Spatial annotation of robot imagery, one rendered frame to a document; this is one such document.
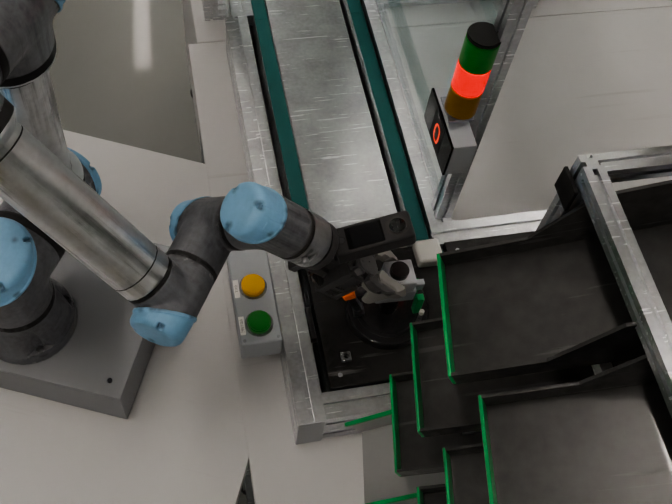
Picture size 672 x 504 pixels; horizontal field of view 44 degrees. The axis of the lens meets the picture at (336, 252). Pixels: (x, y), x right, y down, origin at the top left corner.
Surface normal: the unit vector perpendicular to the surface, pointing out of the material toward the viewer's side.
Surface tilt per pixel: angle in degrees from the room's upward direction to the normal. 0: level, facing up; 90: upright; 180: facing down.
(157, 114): 0
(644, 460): 25
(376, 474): 45
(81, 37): 0
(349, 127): 0
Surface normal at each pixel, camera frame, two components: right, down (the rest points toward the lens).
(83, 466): 0.09, -0.50
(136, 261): 0.65, 0.14
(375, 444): -0.64, -0.37
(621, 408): -0.33, -0.47
